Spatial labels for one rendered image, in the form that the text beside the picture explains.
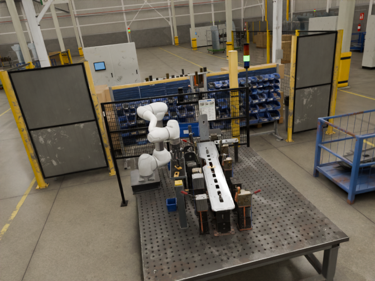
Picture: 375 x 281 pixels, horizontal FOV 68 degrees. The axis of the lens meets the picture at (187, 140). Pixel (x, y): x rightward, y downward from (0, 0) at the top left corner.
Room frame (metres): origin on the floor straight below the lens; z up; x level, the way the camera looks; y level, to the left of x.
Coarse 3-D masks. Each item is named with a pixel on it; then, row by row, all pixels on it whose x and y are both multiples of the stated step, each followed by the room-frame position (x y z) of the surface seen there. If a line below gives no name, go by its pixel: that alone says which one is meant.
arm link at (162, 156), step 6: (156, 108) 2.75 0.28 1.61; (162, 108) 2.79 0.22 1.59; (156, 114) 2.75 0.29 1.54; (162, 114) 2.79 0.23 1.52; (156, 126) 2.80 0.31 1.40; (162, 126) 2.84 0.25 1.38; (156, 144) 2.83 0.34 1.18; (162, 144) 2.84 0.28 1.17; (156, 150) 2.84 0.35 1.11; (162, 150) 2.84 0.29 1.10; (156, 156) 2.81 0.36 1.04; (162, 156) 2.81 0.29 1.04; (168, 156) 2.87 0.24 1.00; (156, 162) 2.78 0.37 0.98; (162, 162) 2.81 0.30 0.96; (168, 162) 2.87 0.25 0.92
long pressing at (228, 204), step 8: (200, 144) 3.10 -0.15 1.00; (208, 144) 3.08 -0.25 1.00; (200, 152) 2.88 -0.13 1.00; (216, 152) 2.84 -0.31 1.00; (216, 160) 2.64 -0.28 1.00; (208, 168) 2.48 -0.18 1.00; (216, 168) 2.46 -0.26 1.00; (208, 176) 2.33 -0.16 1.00; (216, 176) 2.31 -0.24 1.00; (208, 184) 2.19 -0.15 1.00; (216, 184) 2.17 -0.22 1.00; (224, 184) 2.16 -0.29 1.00; (208, 192) 2.05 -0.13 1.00; (216, 192) 2.04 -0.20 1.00; (224, 192) 2.02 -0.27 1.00; (216, 200) 1.92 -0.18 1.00; (224, 200) 1.91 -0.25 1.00; (232, 200) 1.91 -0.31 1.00; (216, 208) 1.82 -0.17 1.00; (224, 208) 1.81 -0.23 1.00; (232, 208) 1.80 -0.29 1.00
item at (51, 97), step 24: (24, 72) 4.35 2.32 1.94; (48, 72) 4.39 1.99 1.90; (72, 72) 4.44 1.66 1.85; (24, 96) 4.33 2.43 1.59; (48, 96) 4.37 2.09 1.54; (72, 96) 4.43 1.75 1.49; (96, 96) 4.46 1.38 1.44; (24, 120) 4.30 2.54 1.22; (48, 120) 4.37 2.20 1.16; (72, 120) 4.42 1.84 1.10; (96, 120) 4.47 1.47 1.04; (48, 144) 4.35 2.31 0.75; (72, 144) 4.40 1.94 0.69; (96, 144) 4.48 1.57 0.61; (48, 168) 4.33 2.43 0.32; (72, 168) 4.41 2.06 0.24; (96, 168) 4.45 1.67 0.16
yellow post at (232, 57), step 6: (228, 54) 3.63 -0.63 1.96; (234, 54) 3.56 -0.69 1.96; (234, 60) 3.56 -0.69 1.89; (234, 66) 3.56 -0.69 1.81; (234, 72) 3.56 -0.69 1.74; (234, 78) 3.56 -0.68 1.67; (234, 84) 3.56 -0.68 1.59; (234, 102) 3.56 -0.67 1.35; (234, 108) 3.56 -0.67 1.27; (234, 114) 3.56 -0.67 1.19; (234, 120) 3.56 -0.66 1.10; (234, 126) 3.56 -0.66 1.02; (234, 132) 3.56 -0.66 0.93
